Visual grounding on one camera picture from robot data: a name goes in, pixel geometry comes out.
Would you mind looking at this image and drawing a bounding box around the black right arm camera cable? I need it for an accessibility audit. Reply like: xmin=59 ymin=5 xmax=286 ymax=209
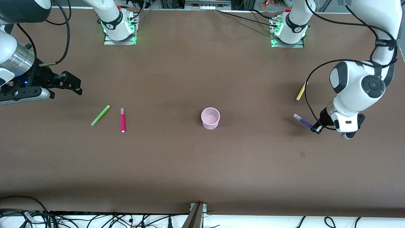
xmin=14 ymin=0 xmax=71 ymax=67

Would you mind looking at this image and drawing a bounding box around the long black looping cable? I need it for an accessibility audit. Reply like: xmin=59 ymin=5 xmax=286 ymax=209
xmin=0 ymin=195 xmax=49 ymax=219

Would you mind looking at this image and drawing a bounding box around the pink mesh pen holder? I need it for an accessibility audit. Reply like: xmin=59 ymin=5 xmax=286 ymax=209
xmin=201 ymin=107 xmax=221 ymax=130

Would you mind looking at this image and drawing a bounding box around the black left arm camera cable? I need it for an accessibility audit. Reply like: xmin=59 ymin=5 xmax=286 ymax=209
xmin=305 ymin=0 xmax=396 ymax=131

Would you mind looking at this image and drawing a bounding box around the grey metal beam with bracket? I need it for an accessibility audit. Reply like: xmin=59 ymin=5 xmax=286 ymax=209
xmin=182 ymin=202 xmax=208 ymax=228

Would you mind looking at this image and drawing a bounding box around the yellow highlighter pen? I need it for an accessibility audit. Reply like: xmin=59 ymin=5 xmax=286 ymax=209
xmin=296 ymin=81 xmax=308 ymax=101

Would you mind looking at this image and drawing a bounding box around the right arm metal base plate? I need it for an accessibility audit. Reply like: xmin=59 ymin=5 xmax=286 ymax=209
xmin=104 ymin=19 xmax=138 ymax=46

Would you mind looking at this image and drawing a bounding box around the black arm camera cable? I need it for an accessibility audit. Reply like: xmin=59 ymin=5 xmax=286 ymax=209
xmin=305 ymin=0 xmax=396 ymax=131
xmin=14 ymin=0 xmax=71 ymax=67

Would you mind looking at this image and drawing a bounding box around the grey metal power strip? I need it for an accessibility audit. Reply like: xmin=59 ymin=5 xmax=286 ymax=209
xmin=184 ymin=0 xmax=232 ymax=11

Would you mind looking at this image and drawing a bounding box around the purple highlighter pen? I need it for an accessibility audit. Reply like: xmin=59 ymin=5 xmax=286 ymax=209
xmin=293 ymin=114 xmax=314 ymax=129

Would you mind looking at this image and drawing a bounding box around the brown paper table cover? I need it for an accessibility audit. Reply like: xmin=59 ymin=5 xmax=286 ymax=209
xmin=0 ymin=7 xmax=405 ymax=218

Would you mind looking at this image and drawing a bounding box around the green highlighter pen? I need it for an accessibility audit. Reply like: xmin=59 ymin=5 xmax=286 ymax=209
xmin=91 ymin=105 xmax=110 ymax=126

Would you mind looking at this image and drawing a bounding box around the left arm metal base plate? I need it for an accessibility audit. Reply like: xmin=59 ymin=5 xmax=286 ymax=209
xmin=270 ymin=17 xmax=305 ymax=48

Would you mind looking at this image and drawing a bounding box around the black cable across table cover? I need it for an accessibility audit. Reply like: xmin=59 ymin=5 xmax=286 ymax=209
xmin=216 ymin=9 xmax=281 ymax=29

